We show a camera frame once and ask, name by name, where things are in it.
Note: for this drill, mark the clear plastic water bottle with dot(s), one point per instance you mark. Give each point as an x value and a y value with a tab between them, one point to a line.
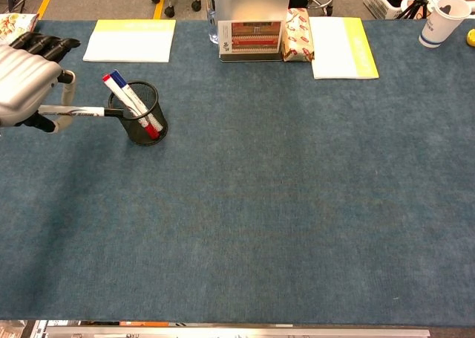
212	18

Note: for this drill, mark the yellow white notebook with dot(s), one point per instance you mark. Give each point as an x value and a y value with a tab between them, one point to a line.
337	48
130	42

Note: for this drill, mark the metal bookend stand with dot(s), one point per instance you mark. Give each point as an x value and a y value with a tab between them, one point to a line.
252	0

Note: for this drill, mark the blue felt table mat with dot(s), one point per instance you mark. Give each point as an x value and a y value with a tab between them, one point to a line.
259	204

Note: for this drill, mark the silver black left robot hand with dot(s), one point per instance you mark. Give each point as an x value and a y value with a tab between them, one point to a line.
26	78

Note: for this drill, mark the small yellow round object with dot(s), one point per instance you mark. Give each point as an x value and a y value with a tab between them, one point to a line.
471	38

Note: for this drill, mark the red patterned picture card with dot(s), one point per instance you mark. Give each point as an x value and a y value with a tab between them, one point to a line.
252	37

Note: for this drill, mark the red capped whiteboard marker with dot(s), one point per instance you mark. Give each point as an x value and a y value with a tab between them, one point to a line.
111	87

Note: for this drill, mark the snack bag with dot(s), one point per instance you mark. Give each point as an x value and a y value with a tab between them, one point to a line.
15	23

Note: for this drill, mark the patterned paper wrapped package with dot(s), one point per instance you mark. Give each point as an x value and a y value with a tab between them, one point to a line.
298	37

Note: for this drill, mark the black capped whiteboard marker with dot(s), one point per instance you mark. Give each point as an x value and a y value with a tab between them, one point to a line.
89	111

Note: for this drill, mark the blue capped whiteboard marker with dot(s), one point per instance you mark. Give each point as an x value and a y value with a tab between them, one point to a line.
118	78

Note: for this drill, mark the black tripod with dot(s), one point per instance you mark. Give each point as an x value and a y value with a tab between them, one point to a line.
413	7

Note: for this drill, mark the white paper cup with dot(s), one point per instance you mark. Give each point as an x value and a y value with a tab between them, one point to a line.
438	26

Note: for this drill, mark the white plastic basket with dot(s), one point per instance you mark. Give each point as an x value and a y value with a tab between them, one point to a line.
376	2

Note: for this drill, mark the black mesh pen cup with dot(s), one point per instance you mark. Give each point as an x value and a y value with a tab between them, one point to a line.
128	129

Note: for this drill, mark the aluminium rail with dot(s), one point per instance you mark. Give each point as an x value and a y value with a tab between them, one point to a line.
237	332

